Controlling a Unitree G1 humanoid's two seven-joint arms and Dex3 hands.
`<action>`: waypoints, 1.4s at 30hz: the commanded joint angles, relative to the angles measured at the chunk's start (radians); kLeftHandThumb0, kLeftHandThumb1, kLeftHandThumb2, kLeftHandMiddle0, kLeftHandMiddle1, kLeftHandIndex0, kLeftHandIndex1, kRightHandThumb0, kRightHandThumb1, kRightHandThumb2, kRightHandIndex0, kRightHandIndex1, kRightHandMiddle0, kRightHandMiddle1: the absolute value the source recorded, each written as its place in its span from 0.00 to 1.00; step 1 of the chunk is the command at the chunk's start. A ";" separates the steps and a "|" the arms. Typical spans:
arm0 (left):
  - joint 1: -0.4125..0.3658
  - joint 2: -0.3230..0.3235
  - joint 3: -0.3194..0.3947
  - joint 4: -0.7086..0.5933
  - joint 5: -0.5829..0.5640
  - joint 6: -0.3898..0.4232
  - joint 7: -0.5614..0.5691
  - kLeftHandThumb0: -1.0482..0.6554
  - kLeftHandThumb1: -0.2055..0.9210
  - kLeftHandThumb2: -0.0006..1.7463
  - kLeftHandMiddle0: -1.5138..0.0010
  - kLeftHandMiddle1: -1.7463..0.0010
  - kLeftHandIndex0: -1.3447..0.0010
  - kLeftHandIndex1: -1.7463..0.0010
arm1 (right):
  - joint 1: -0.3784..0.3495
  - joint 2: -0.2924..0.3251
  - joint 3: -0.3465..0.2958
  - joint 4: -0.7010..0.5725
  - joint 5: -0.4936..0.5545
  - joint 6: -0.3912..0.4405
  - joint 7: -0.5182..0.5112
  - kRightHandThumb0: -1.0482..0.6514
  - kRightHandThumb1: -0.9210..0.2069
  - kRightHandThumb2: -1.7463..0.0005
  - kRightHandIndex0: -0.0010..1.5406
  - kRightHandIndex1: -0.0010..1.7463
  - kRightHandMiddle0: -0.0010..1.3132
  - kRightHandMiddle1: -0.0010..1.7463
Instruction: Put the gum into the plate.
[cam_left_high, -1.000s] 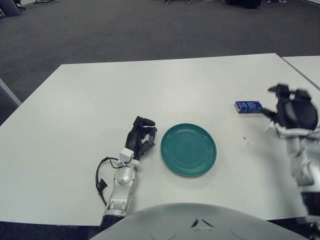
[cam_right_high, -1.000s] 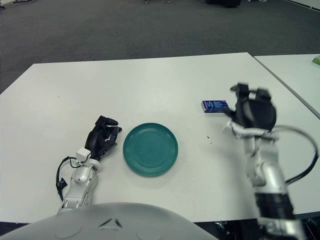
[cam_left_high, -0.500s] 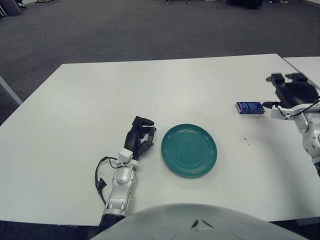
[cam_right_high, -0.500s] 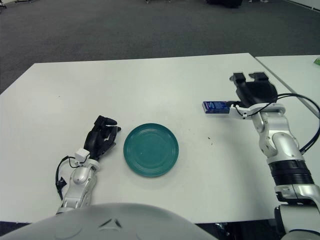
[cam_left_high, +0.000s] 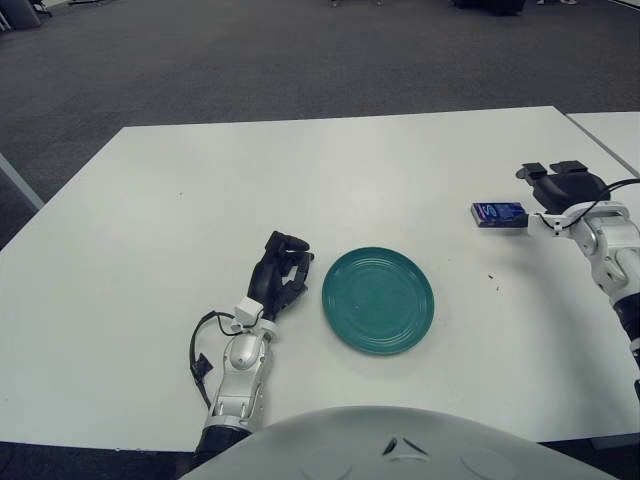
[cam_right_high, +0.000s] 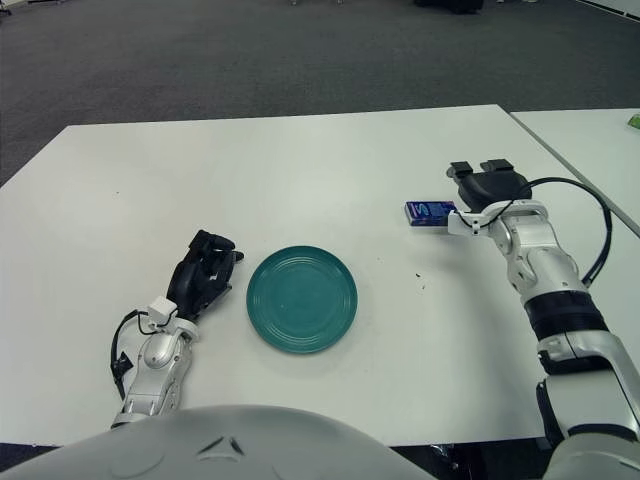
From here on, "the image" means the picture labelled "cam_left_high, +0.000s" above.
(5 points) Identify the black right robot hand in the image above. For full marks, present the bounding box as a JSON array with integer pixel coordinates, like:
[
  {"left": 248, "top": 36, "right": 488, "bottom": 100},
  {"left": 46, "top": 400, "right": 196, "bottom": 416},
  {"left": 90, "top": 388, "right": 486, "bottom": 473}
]
[{"left": 516, "top": 160, "right": 609, "bottom": 216}]

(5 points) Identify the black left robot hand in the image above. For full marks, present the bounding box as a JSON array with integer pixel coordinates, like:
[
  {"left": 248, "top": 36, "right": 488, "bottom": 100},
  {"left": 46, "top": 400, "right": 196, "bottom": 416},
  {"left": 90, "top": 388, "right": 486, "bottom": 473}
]
[{"left": 248, "top": 230, "right": 315, "bottom": 321}]

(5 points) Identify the blue gum box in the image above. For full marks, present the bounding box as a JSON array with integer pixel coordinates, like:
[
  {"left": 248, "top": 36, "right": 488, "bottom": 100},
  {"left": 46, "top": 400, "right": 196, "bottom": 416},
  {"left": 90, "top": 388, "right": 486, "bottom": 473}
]
[{"left": 469, "top": 200, "right": 529, "bottom": 230}]

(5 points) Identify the teal green round plate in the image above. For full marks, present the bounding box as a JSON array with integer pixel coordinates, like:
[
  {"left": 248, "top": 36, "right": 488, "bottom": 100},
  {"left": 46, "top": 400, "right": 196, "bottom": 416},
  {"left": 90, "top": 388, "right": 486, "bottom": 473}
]
[{"left": 321, "top": 246, "right": 436, "bottom": 357}]

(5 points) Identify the adjacent white table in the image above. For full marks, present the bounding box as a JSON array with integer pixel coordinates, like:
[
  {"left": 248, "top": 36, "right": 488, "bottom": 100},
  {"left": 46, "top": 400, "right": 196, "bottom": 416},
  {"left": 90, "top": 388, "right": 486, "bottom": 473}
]
[{"left": 565, "top": 112, "right": 640, "bottom": 176}]

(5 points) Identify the dark background furniture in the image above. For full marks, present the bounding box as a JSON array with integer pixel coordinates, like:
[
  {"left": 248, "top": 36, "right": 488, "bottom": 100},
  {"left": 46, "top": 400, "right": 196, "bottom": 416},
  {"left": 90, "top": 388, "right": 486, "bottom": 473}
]
[{"left": 452, "top": 0, "right": 526, "bottom": 16}]

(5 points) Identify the silver robot torso shell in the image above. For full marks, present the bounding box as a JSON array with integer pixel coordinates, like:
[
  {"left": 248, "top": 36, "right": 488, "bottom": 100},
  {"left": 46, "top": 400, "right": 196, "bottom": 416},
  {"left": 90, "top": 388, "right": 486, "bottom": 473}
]
[{"left": 179, "top": 405, "right": 619, "bottom": 480}]

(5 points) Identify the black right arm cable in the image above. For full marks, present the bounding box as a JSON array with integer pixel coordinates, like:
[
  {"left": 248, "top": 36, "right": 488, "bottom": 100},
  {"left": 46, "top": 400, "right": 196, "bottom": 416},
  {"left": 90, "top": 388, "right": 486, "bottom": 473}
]
[{"left": 549, "top": 178, "right": 640, "bottom": 236}]

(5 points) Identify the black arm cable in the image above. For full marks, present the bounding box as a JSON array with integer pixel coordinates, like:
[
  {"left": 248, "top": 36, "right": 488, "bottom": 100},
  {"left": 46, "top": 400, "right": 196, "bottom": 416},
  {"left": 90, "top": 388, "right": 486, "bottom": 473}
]
[
  {"left": 188, "top": 310, "right": 240, "bottom": 410},
  {"left": 549, "top": 178, "right": 640, "bottom": 236}
]

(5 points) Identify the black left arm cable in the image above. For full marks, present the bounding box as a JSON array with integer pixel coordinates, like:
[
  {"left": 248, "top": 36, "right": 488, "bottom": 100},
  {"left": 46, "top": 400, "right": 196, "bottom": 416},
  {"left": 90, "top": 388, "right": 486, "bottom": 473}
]
[{"left": 188, "top": 310, "right": 240, "bottom": 410}]

